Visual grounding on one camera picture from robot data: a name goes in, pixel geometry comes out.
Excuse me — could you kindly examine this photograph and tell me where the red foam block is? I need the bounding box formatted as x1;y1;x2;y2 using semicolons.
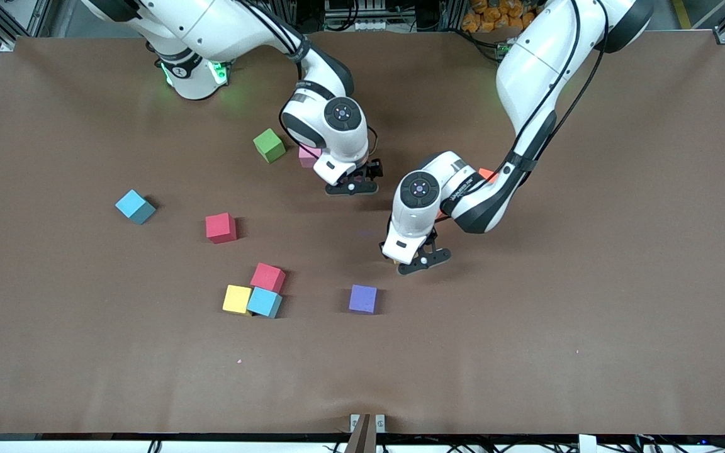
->
205;212;238;244
250;263;286;294

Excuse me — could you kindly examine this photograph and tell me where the purple foam block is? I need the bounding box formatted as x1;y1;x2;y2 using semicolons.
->
348;284;379;315

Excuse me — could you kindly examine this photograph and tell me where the green foam block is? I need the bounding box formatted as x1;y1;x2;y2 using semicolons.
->
252;128;287;164

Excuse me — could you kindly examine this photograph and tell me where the brown table cover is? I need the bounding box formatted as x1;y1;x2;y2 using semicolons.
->
0;31;725;436

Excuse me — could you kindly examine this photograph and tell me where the white equipment rack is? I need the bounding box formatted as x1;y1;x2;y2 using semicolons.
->
323;0;396;32

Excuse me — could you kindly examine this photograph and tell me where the cyan foam block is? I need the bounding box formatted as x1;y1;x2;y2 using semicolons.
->
115;189;157;225
247;288;283;320

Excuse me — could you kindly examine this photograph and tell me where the yellow foam block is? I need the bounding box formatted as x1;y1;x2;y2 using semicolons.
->
222;284;253;316

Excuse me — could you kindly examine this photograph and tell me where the pile of orange objects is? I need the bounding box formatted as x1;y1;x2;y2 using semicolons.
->
461;0;542;33

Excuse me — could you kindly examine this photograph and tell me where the silver metal bracket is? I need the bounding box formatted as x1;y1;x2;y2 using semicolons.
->
350;413;386;453

